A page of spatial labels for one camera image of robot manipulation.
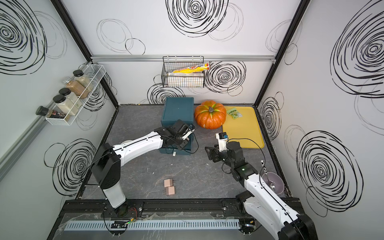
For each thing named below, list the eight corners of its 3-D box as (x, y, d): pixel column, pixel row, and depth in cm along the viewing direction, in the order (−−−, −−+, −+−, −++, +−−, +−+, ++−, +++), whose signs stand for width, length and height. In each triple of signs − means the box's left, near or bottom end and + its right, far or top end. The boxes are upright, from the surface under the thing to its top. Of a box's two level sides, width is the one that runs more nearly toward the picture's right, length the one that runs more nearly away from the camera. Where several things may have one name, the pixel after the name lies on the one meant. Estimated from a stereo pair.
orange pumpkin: (191, 124, 110) (191, 113, 100) (206, 108, 120) (207, 97, 110) (213, 137, 102) (215, 126, 93) (227, 119, 113) (230, 108, 103)
